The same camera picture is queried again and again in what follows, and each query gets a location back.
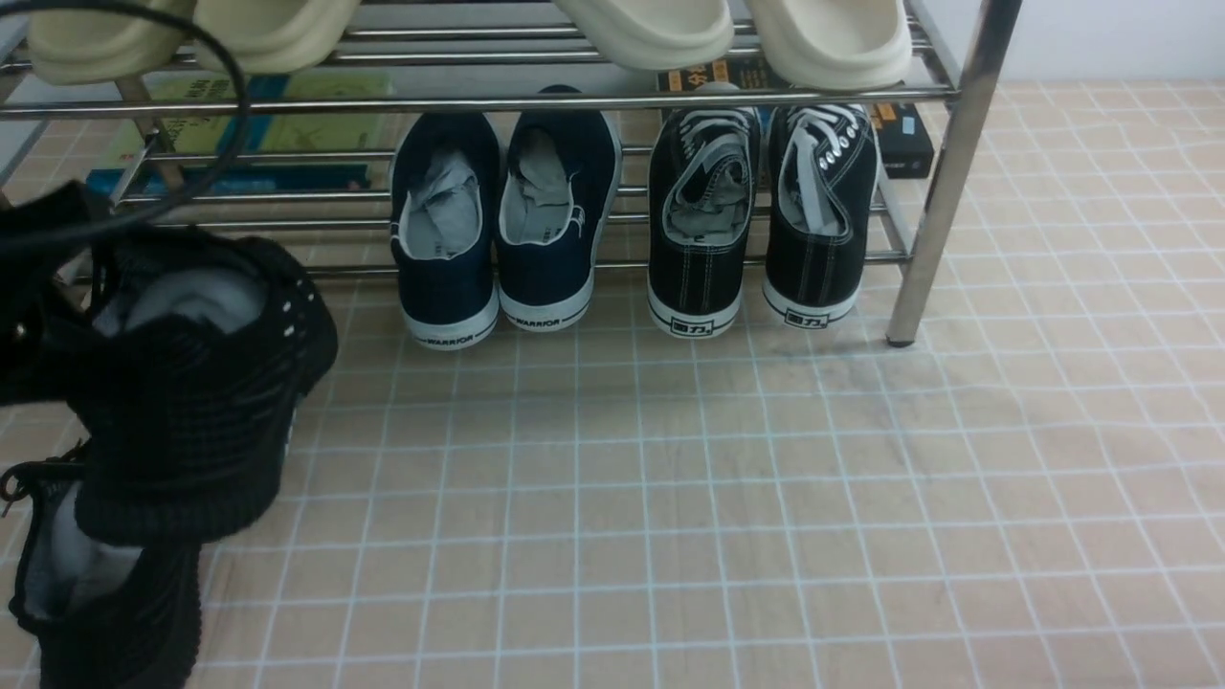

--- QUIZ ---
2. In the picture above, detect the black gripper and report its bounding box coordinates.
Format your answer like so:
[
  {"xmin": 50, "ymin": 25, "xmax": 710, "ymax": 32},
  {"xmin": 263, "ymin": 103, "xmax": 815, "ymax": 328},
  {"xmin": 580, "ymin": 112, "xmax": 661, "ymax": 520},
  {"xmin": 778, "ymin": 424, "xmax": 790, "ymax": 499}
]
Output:
[{"xmin": 1, "ymin": 181, "xmax": 110, "ymax": 407}]

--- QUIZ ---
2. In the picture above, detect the black knit sneaker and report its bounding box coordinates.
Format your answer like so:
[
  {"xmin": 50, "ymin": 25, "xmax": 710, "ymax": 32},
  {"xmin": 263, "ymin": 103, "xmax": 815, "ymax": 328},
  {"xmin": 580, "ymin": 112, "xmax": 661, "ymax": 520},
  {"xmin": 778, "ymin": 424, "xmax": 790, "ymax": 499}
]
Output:
[
  {"xmin": 67, "ymin": 230, "xmax": 341, "ymax": 546},
  {"xmin": 2, "ymin": 444, "xmax": 203, "ymax": 688}
]

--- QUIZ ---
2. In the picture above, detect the silver metal shoe rack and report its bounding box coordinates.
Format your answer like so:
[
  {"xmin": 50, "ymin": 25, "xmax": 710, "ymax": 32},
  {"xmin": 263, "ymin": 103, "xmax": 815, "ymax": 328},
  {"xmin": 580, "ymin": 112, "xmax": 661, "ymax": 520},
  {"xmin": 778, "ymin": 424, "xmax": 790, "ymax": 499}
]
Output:
[{"xmin": 2, "ymin": 1, "xmax": 1022, "ymax": 347}]

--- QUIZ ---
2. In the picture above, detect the cream slipper far left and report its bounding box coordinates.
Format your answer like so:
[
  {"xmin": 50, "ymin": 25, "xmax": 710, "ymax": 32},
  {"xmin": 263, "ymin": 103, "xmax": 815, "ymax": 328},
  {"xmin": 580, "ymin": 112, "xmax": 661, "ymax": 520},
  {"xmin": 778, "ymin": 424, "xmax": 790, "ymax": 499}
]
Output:
[{"xmin": 27, "ymin": 10, "xmax": 187, "ymax": 86}]

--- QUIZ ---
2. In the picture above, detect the cream slipper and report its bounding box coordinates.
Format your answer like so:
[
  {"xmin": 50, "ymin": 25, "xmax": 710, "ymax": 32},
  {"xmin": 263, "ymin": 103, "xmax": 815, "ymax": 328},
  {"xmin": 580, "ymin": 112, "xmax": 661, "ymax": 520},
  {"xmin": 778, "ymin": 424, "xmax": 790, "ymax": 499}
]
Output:
[
  {"xmin": 554, "ymin": 0, "xmax": 735, "ymax": 74},
  {"xmin": 27, "ymin": 10, "xmax": 187, "ymax": 86},
  {"xmin": 192, "ymin": 1, "xmax": 363, "ymax": 75},
  {"xmin": 746, "ymin": 1, "xmax": 913, "ymax": 92}
]

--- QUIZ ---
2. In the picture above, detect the navy canvas shoe left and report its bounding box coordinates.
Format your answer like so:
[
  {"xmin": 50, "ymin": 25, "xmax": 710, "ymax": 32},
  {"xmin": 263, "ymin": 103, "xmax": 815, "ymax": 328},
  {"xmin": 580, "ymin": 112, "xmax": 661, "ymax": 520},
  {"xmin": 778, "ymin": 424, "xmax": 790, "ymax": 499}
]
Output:
[{"xmin": 390, "ymin": 112, "xmax": 503, "ymax": 349}]

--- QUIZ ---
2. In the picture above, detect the navy canvas shoe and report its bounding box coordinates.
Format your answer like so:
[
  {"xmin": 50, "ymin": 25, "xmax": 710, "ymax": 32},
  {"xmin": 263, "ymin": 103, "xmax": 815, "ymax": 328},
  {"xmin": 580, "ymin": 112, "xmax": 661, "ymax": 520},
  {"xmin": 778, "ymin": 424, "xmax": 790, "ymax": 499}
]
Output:
[
  {"xmin": 390, "ymin": 112, "xmax": 503, "ymax": 349},
  {"xmin": 495, "ymin": 109, "xmax": 624, "ymax": 333}
]

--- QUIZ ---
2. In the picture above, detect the navy canvas shoe right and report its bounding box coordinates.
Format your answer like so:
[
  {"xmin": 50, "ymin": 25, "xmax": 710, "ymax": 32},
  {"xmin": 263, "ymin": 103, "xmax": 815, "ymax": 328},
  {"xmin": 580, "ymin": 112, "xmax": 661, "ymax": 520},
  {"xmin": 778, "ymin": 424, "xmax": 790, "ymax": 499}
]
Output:
[{"xmin": 495, "ymin": 109, "xmax": 624, "ymax": 333}]

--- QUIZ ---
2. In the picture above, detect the black laced canvas shoe left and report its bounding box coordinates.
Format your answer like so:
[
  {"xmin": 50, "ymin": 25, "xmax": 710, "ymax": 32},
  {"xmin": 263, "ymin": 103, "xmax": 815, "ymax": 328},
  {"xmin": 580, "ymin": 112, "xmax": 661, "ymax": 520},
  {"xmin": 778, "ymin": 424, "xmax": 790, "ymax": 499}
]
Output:
[{"xmin": 646, "ymin": 104, "xmax": 763, "ymax": 340}]

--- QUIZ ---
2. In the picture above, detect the black laced canvas shoe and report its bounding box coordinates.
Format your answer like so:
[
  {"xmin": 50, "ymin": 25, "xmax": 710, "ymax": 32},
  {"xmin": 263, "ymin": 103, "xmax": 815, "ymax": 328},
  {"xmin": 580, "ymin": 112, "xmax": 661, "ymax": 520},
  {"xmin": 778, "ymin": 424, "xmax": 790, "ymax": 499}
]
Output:
[
  {"xmin": 646, "ymin": 104, "xmax": 763, "ymax": 340},
  {"xmin": 763, "ymin": 103, "xmax": 880, "ymax": 330}
]

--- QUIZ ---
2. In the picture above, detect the black laced canvas shoe right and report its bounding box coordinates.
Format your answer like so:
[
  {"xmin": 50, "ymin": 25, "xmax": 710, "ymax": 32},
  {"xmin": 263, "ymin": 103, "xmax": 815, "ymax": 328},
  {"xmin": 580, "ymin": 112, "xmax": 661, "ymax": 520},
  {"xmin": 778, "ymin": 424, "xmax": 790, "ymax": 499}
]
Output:
[{"xmin": 763, "ymin": 103, "xmax": 880, "ymax": 330}]

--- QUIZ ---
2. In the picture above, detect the cream slipper far right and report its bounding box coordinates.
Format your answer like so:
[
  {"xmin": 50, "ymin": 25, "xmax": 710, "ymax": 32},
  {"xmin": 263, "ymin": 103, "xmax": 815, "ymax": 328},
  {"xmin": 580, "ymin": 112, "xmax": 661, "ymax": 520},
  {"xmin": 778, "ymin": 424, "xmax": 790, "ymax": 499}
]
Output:
[{"xmin": 746, "ymin": 1, "xmax": 913, "ymax": 92}]

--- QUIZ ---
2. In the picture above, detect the black cable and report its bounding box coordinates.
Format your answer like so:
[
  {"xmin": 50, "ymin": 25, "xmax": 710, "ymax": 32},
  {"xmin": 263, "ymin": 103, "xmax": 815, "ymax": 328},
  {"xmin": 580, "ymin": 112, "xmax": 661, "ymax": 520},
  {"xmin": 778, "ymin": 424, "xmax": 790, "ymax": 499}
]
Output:
[{"xmin": 0, "ymin": 0, "xmax": 254, "ymax": 253}]

